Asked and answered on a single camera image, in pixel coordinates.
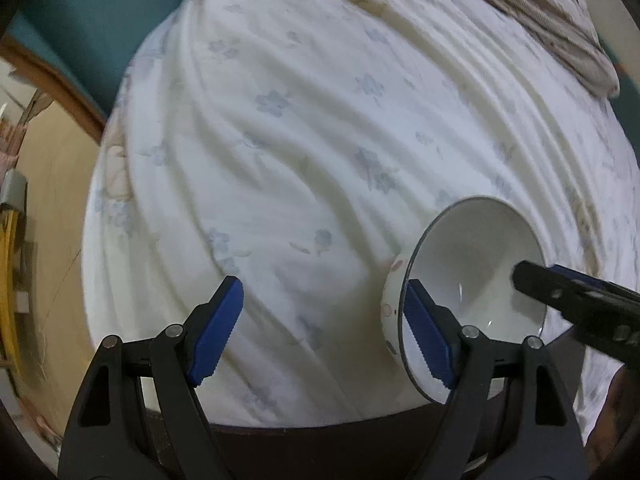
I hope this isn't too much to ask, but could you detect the small white bowl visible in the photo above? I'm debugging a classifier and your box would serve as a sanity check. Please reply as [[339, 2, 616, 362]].
[[381, 196, 547, 404]]

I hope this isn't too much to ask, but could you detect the right hand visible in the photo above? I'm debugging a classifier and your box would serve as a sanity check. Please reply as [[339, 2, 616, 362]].
[[585, 366, 639, 474]]

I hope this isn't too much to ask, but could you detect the black tray board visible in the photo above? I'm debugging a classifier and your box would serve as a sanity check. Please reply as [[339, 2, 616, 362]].
[[144, 318, 591, 480]]

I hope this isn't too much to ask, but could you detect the white floral bed sheet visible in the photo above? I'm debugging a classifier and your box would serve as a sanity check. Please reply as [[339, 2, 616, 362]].
[[82, 0, 639, 427]]

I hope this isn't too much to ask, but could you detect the yellow wooden chair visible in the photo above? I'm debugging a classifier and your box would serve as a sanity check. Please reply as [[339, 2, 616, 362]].
[[0, 209, 23, 376]]

